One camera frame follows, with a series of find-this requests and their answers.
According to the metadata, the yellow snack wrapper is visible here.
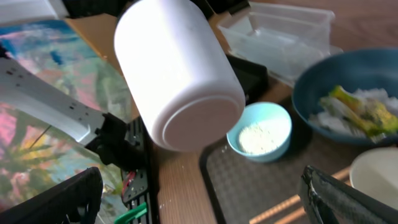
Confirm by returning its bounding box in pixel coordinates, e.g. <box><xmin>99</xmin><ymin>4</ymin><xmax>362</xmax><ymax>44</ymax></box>
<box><xmin>320</xmin><ymin>85</ymin><xmax>398</xmax><ymax>138</ymax></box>

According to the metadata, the black tray bin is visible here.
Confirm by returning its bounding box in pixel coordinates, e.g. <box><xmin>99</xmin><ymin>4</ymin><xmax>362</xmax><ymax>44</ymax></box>
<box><xmin>227</xmin><ymin>55</ymin><xmax>269</xmax><ymax>105</ymax></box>

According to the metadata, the dark blue plate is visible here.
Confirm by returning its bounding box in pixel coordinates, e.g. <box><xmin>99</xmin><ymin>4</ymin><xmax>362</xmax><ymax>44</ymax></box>
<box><xmin>292</xmin><ymin>47</ymin><xmax>397</xmax><ymax>146</ymax></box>

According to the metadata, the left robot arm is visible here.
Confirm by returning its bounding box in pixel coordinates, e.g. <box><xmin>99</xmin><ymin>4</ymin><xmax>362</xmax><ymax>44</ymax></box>
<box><xmin>1</xmin><ymin>48</ymin><xmax>146</xmax><ymax>171</ymax></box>

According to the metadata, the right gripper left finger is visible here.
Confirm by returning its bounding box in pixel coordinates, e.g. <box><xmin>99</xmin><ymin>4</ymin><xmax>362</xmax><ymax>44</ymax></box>
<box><xmin>1</xmin><ymin>167</ymin><xmax>103</xmax><ymax>224</ymax></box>

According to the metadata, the brown serving tray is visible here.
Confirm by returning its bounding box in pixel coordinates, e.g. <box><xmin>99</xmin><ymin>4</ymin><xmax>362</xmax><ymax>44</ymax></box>
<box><xmin>198</xmin><ymin>96</ymin><xmax>398</xmax><ymax>224</ymax></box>

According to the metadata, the white cup pink inside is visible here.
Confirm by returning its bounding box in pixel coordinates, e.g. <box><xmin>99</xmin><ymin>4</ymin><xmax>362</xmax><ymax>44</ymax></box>
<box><xmin>114</xmin><ymin>0</ymin><xmax>246</xmax><ymax>151</ymax></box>

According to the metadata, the pile of rice grains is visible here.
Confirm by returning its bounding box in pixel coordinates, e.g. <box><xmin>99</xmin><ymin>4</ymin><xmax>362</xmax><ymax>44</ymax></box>
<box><xmin>238</xmin><ymin>121</ymin><xmax>284</xmax><ymax>154</ymax></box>

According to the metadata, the left wooden chopstick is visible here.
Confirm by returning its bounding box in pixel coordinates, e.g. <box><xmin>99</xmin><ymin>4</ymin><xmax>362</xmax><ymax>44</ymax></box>
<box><xmin>249</xmin><ymin>166</ymin><xmax>350</xmax><ymax>224</ymax></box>

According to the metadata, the right wooden chopstick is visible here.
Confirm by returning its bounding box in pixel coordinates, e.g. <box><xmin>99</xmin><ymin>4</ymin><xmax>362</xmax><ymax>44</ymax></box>
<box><xmin>274</xmin><ymin>207</ymin><xmax>306</xmax><ymax>224</ymax></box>

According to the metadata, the light blue small bowl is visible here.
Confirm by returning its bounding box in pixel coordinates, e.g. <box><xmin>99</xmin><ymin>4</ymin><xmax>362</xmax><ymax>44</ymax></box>
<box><xmin>226</xmin><ymin>102</ymin><xmax>292</xmax><ymax>162</ymax></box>

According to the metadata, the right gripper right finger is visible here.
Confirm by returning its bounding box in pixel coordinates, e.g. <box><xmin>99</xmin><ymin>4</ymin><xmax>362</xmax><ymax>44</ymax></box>
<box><xmin>298</xmin><ymin>166</ymin><xmax>397</xmax><ymax>223</ymax></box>

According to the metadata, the clear plastic bin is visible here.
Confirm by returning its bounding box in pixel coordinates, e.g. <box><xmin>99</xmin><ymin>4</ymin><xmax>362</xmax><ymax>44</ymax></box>
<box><xmin>218</xmin><ymin>2</ymin><xmax>342</xmax><ymax>86</ymax></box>

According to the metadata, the wooden chopstick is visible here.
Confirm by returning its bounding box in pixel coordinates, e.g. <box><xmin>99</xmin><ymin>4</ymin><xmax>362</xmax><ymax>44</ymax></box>
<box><xmin>274</xmin><ymin>207</ymin><xmax>306</xmax><ymax>224</ymax></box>
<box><xmin>249</xmin><ymin>166</ymin><xmax>350</xmax><ymax>224</ymax></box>

